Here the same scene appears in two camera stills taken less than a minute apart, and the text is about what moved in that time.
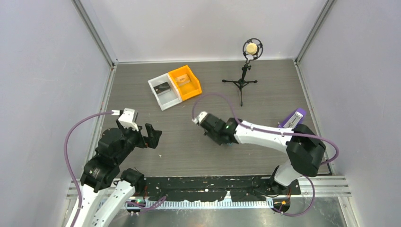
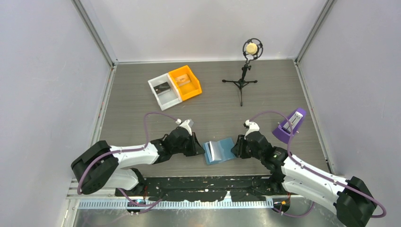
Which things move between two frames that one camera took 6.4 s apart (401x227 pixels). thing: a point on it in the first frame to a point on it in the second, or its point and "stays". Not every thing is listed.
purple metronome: [295, 118] stays
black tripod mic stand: [242, 82] stays
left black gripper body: [135, 137] to [186, 148]
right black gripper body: [214, 136] to [250, 153]
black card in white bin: [162, 88] stays
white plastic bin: [164, 91] stays
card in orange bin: [182, 80] stays
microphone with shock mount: [252, 49] stays
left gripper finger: [152, 141] to [197, 149]
